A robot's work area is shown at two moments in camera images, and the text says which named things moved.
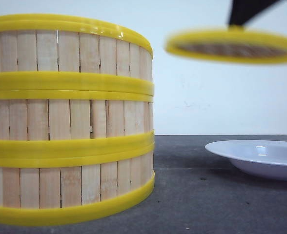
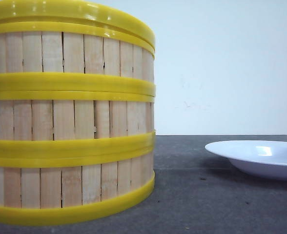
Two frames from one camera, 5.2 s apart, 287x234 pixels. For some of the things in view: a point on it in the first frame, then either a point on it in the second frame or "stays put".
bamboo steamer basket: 39,122 stays put
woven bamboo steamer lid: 236,45 → 89,13
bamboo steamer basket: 56,54 stays put
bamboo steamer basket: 36,187 stays put
